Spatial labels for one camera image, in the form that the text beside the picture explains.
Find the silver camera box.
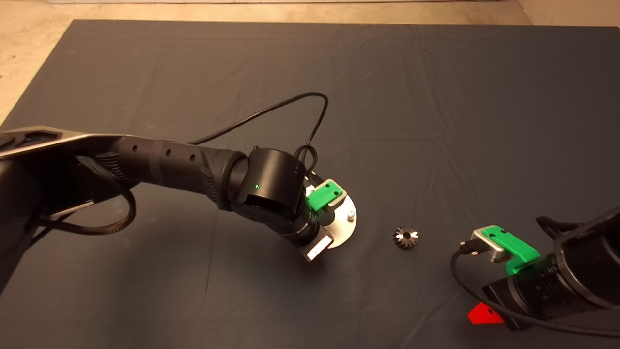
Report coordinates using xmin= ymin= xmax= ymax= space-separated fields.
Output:
xmin=320 ymin=187 xmax=348 ymax=217
xmin=471 ymin=229 xmax=507 ymax=264

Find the silver left camera box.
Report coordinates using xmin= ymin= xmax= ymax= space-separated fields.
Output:
xmin=320 ymin=187 xmax=348 ymax=217

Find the green right camera mount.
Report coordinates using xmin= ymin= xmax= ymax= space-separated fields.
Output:
xmin=482 ymin=225 xmax=542 ymax=276

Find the silver right camera box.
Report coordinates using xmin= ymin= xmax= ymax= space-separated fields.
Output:
xmin=471 ymin=229 xmax=507 ymax=264

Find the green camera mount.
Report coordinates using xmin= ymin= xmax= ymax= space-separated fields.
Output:
xmin=306 ymin=179 xmax=344 ymax=212
xmin=482 ymin=225 xmax=542 ymax=276

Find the black left camera cable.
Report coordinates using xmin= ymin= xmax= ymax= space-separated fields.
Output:
xmin=186 ymin=92 xmax=329 ymax=171

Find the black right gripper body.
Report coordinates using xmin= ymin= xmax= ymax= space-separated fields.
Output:
xmin=483 ymin=253 xmax=572 ymax=333

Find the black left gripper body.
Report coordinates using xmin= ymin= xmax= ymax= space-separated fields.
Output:
xmin=277 ymin=212 xmax=335 ymax=263

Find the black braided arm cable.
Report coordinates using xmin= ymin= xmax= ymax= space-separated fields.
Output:
xmin=39 ymin=155 xmax=137 ymax=236

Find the black right arm cable loop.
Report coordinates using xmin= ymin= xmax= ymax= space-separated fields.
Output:
xmin=537 ymin=216 xmax=582 ymax=240

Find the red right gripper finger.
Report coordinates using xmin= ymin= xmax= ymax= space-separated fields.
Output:
xmin=468 ymin=303 xmax=504 ymax=325

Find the round metal carrier plate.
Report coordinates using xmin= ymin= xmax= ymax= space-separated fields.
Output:
xmin=322 ymin=194 xmax=357 ymax=249

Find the small steel planetary gear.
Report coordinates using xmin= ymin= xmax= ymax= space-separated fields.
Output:
xmin=392 ymin=225 xmax=420 ymax=250

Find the dark grey table cloth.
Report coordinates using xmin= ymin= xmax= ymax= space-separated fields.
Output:
xmin=0 ymin=19 xmax=620 ymax=349

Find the green left camera mount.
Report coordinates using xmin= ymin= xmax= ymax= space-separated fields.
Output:
xmin=306 ymin=179 xmax=344 ymax=212

